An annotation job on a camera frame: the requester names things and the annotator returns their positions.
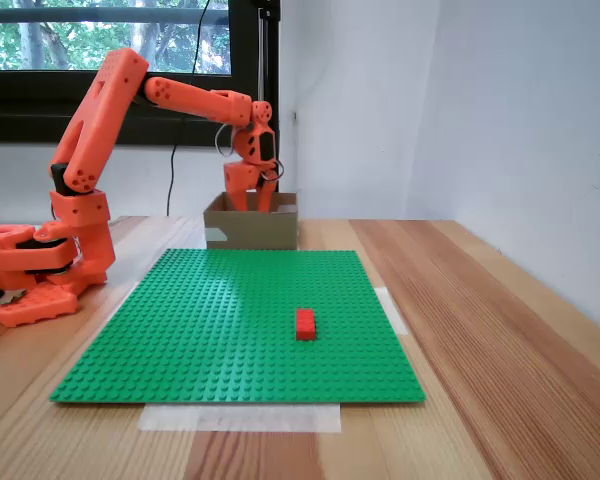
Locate green lego baseplate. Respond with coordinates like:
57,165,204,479
48,248,427,404

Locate black hanging cable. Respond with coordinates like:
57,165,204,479
166,0,212,217

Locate black window frame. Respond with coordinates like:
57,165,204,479
0,0,281,149

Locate wrist servo cable loop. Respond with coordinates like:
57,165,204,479
213,123,238,158

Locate open cardboard box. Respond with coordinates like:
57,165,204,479
202,191,300,251

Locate white tape strip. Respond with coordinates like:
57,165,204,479
138,402,342,434
373,287,410,336

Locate white blind cords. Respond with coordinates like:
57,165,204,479
256,9,270,151

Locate red lego block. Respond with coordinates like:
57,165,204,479
295,308,317,342

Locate gripper servo cable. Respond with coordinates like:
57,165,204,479
259,158,286,183

